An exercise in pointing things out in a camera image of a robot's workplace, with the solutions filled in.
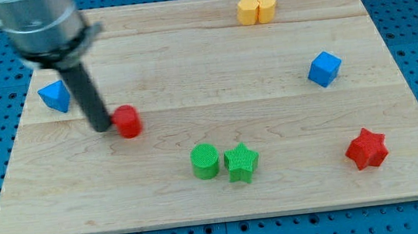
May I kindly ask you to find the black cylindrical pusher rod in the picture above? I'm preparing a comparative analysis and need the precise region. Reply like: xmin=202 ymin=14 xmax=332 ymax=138
xmin=59 ymin=63 xmax=111 ymax=132

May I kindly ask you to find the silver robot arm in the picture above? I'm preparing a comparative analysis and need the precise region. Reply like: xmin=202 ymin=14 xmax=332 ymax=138
xmin=0 ymin=0 xmax=111 ymax=132

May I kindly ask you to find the green star block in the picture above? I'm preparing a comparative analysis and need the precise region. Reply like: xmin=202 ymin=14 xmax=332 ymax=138
xmin=224 ymin=143 xmax=259 ymax=184

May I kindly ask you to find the red star block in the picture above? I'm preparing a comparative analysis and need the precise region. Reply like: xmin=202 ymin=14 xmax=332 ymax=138
xmin=345 ymin=127 xmax=389 ymax=170

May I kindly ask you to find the blue triangular prism block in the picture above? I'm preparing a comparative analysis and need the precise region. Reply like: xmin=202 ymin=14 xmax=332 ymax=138
xmin=37 ymin=81 xmax=70 ymax=113

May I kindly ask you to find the wooden board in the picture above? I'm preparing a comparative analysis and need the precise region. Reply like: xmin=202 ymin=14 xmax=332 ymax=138
xmin=0 ymin=0 xmax=418 ymax=234

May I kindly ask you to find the green cylinder block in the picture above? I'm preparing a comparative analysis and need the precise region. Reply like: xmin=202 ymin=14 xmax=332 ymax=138
xmin=190 ymin=143 xmax=219 ymax=180

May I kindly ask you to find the blue cube block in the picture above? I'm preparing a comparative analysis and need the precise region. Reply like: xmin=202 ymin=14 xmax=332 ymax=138
xmin=307 ymin=51 xmax=342 ymax=88

